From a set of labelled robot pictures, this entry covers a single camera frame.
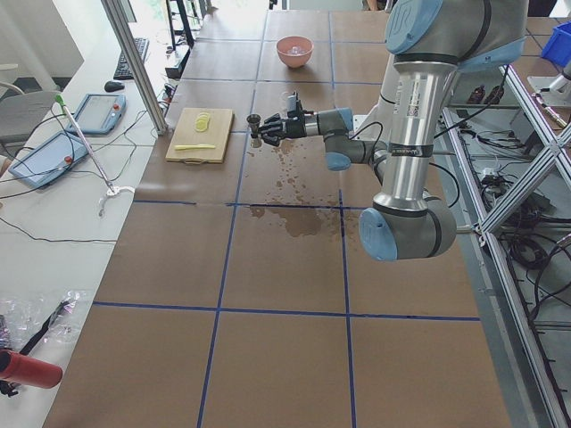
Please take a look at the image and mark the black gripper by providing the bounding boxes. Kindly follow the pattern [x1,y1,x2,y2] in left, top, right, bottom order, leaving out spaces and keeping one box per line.
[260,111,318,146]

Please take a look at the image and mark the steel cocktail jigger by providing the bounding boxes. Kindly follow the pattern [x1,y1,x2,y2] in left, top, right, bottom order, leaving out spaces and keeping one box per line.
[246,113,261,138]

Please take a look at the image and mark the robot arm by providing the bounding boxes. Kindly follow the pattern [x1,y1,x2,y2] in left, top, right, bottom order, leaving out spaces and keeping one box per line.
[249,1,528,261]

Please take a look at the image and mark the clear wine glass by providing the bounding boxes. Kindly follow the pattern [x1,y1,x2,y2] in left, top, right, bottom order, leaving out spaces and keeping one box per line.
[280,91,298,118]

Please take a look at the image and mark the pile of ice cubes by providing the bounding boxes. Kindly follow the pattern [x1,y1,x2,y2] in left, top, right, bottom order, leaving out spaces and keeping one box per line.
[286,45,306,56]

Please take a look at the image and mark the bamboo cutting board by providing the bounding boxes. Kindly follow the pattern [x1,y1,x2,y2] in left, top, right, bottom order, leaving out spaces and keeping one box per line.
[165,108,234,164]

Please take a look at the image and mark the yellow plastic knife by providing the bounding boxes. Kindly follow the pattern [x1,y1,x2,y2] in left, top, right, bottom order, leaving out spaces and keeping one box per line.
[174,144,216,151]

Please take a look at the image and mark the pink bowl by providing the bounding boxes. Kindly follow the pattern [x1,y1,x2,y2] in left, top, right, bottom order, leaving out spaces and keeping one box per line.
[276,36,314,69]

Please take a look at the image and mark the black keyboard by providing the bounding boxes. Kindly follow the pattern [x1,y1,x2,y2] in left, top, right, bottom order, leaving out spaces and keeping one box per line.
[112,37,151,81]

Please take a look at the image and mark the black computer mouse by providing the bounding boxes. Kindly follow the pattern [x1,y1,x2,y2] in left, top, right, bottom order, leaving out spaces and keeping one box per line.
[103,80,125,93]

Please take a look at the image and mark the far blue teach pendant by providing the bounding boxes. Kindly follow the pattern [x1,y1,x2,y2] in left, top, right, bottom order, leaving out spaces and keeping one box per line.
[72,94,127,136]

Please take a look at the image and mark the blue teach pendant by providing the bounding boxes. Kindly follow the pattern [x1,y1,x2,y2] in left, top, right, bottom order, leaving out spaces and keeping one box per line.
[8,131,87,188]
[72,94,127,136]

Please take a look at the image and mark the pink rod with green tip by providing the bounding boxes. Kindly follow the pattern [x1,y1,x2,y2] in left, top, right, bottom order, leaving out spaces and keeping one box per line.
[54,95,135,218]

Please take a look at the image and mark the near blue teach pendant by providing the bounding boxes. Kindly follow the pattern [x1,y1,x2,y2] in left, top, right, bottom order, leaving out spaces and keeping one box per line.
[8,131,87,188]

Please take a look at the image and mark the blue storage bin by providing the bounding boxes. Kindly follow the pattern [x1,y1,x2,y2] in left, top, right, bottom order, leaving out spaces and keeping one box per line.
[541,21,571,67]

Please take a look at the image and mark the crumpled plastic bag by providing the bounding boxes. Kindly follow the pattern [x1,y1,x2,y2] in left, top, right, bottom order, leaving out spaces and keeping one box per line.
[1,290,95,355]

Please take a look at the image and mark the red water bottle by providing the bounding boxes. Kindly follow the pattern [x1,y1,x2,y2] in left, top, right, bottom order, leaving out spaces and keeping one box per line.
[1,350,63,389]

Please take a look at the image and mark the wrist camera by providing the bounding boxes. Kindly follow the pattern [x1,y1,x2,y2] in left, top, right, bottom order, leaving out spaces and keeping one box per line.
[285,91,304,119]

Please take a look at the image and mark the aluminium frame post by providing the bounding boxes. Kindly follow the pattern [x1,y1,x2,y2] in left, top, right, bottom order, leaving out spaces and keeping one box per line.
[101,0,168,136]

